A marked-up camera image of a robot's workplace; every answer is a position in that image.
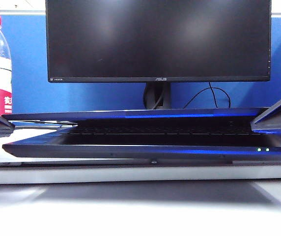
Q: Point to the black ASUS monitor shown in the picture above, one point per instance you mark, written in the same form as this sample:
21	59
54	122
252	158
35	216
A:
155	37

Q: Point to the black Hasee laptop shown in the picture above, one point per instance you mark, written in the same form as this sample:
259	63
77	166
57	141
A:
155	151

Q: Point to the blue desk partition panel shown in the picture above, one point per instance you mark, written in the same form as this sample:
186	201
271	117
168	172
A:
32	73

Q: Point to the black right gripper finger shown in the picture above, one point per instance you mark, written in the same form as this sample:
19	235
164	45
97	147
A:
280	115

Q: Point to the white desk slab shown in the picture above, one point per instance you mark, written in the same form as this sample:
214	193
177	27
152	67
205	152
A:
130	175

